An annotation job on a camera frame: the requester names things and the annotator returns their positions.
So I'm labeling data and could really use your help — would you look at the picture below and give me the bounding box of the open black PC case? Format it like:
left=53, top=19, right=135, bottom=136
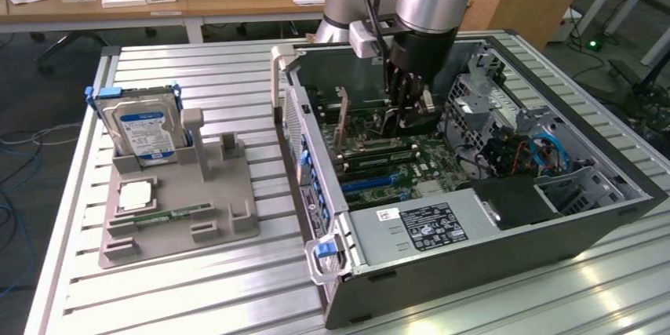
left=270, top=31, right=670, bottom=330

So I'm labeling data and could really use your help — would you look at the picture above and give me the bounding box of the blue disk carrier bracket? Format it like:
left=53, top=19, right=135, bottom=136
left=83, top=80, right=183, bottom=147

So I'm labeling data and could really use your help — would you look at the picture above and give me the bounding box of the blue wire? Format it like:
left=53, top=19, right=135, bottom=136
left=527, top=133, right=573, bottom=174

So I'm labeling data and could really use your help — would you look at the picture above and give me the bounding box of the silver CPU chip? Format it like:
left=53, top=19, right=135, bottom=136
left=118, top=182, right=156, bottom=210

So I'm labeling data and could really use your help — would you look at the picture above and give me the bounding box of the black chair base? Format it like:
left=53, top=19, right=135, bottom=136
left=32, top=31, right=112, bottom=74

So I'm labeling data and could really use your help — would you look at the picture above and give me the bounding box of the silver metal disk bay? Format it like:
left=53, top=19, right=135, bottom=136
left=445, top=71, right=525, bottom=152

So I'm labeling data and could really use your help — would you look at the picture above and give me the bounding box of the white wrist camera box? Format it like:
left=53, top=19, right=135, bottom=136
left=348, top=20, right=386, bottom=59

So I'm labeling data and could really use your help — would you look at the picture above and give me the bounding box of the hard disk with blue label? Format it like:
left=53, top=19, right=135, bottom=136
left=95, top=89, right=191, bottom=166

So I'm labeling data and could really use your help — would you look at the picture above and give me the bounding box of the grey power supply unit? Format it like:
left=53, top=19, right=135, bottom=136
left=347, top=188, right=503, bottom=268

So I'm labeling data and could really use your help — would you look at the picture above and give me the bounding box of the green RAM stick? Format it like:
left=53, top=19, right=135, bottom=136
left=134, top=207, right=211, bottom=229

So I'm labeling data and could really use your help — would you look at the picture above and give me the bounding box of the blue floor cable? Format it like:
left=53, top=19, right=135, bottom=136
left=0, top=142, right=47, bottom=299

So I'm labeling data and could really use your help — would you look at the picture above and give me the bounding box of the graphics card with metal bracket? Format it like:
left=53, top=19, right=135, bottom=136
left=332, top=86, right=442, bottom=152

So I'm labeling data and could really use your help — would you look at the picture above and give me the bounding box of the blue expansion slot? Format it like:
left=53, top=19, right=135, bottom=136
left=338, top=173, right=402, bottom=195

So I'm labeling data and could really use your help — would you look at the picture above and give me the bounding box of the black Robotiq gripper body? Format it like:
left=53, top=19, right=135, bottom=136
left=391, top=31, right=457, bottom=86

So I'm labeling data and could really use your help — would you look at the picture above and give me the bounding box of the green motherboard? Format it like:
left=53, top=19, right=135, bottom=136
left=314, top=99, right=475, bottom=211

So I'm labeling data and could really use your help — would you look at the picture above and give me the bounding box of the black plastic air duct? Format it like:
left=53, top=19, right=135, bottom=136
left=470, top=176, right=565, bottom=231

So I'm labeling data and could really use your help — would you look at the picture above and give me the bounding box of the CPU socket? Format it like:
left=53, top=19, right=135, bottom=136
left=351, top=126, right=400, bottom=147

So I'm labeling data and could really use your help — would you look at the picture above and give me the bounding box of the grey plastic parts rack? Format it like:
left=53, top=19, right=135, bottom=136
left=98, top=107, right=262, bottom=270

